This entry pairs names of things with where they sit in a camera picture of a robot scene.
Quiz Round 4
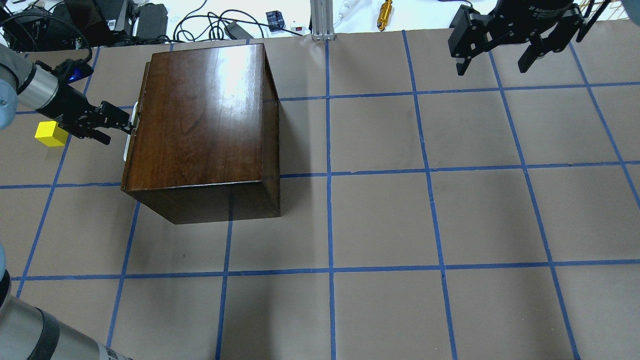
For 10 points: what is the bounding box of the white drawer handle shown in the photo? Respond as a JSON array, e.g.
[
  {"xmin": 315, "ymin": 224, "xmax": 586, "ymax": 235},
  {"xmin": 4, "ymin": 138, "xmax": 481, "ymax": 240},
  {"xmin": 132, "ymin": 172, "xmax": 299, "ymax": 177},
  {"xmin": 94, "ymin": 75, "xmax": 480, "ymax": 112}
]
[{"xmin": 123, "ymin": 102, "xmax": 139, "ymax": 162}]

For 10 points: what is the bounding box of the yellow cube block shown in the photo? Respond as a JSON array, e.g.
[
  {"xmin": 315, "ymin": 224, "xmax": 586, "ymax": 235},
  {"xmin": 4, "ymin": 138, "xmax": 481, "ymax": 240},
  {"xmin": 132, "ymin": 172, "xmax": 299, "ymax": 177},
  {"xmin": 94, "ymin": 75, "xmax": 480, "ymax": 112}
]
[{"xmin": 34, "ymin": 120, "xmax": 69, "ymax": 148}]

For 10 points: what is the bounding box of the dark wooden drawer box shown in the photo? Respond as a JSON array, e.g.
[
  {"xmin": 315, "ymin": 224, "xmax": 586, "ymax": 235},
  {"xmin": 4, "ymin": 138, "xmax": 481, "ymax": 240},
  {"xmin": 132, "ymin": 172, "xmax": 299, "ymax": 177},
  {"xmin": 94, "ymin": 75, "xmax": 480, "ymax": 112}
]
[{"xmin": 121, "ymin": 43, "xmax": 281, "ymax": 224}]

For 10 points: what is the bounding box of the black flat power brick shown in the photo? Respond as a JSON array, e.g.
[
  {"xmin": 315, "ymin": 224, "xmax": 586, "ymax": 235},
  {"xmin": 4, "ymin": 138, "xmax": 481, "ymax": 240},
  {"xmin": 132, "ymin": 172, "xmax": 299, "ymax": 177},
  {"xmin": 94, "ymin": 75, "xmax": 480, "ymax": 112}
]
[{"xmin": 135, "ymin": 3, "xmax": 169, "ymax": 40}]

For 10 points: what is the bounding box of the small blue black device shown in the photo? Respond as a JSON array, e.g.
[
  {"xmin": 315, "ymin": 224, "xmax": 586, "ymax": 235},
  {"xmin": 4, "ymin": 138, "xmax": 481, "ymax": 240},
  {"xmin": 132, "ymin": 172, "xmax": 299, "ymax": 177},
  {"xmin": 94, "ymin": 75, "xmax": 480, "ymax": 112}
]
[{"xmin": 265, "ymin": 10, "xmax": 285, "ymax": 33}]

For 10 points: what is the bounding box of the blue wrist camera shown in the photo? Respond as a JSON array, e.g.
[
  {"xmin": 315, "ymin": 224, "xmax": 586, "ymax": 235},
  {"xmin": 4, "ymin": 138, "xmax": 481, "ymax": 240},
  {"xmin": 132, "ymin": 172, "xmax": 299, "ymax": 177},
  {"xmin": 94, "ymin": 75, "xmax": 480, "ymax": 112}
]
[{"xmin": 54, "ymin": 59, "xmax": 94, "ymax": 84}]

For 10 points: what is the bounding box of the aluminium frame post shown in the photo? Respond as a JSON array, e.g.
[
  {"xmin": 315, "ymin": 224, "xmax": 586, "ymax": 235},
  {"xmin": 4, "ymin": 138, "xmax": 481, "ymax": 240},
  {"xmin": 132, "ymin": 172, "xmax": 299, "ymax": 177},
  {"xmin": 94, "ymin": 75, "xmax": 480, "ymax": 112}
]
[{"xmin": 310, "ymin": 0, "xmax": 336, "ymax": 41}]

